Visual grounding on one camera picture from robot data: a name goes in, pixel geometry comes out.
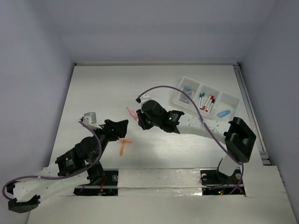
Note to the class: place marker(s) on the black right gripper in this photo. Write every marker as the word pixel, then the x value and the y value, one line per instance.
pixel 142 115

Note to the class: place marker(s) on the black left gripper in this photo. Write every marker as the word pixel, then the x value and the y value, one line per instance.
pixel 115 129

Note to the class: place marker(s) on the orange highlighter pen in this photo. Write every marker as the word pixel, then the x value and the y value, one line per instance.
pixel 123 143

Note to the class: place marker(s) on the pink highlighter pen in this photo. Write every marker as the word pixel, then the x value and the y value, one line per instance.
pixel 133 114

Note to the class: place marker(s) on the paper clip jar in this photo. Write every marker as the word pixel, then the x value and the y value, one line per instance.
pixel 185 98
pixel 187 89

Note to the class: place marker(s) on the red whiteboard marker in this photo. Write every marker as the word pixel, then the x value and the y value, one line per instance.
pixel 211 99
pixel 207 103

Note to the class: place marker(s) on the green whiteboard marker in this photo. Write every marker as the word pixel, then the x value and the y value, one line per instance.
pixel 201 100

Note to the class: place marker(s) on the black whiteboard marker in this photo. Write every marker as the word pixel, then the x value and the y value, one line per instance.
pixel 210 106

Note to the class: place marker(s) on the blue highlighter pen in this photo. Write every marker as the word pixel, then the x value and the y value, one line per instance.
pixel 223 113

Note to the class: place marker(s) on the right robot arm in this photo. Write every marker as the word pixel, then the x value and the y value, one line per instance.
pixel 235 136

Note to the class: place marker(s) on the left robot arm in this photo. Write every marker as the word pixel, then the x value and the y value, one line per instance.
pixel 78 166

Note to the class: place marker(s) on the white compartment organizer tray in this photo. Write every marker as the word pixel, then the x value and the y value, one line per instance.
pixel 223 101

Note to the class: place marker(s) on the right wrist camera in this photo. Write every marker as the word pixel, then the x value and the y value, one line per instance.
pixel 143 98

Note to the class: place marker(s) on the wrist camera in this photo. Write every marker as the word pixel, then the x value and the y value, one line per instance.
pixel 143 98
pixel 89 119

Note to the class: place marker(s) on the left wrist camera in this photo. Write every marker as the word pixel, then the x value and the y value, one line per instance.
pixel 89 119

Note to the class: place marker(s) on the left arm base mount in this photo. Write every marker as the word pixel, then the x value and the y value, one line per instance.
pixel 103 183

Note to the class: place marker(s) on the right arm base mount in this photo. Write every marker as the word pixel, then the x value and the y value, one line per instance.
pixel 215 183

